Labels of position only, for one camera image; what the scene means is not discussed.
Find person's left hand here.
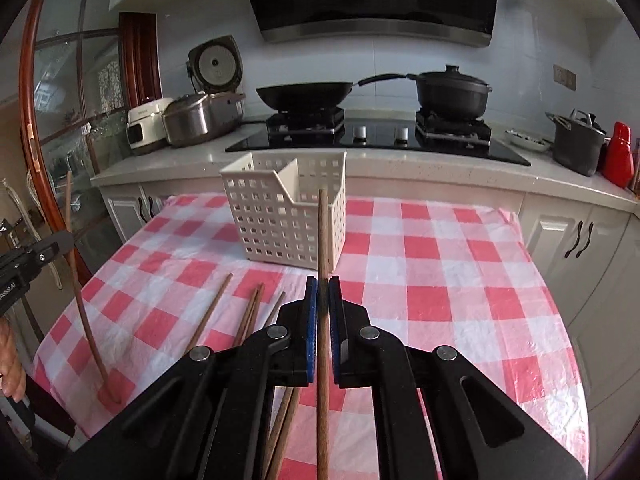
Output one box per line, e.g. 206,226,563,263
0,318,26,402

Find white lower cabinets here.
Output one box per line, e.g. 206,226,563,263
89,167,636,467

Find small white dish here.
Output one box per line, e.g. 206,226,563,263
504,129,551,153

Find grey lidded stockpot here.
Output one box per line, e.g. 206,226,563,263
544,110,608,177

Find white perforated utensil basket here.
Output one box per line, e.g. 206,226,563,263
220,151,347,270

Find white small cooker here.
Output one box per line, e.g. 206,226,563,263
126,98,174,156

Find wall switch plate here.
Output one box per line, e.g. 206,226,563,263
552,64,577,91

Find silver open rice cooker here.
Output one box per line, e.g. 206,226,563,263
163,35,245,148

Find red framed glass door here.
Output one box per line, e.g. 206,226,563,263
16,0,164,286

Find black gas cooktop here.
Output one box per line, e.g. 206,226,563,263
226,107,530,167

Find red thermos bottle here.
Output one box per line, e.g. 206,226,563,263
601,122,634,188

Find black lidded pot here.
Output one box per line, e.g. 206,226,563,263
407,65,492,120

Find red white checkered tablecloth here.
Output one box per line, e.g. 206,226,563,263
31,192,591,480

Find black wok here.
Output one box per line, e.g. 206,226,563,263
256,74,406,113

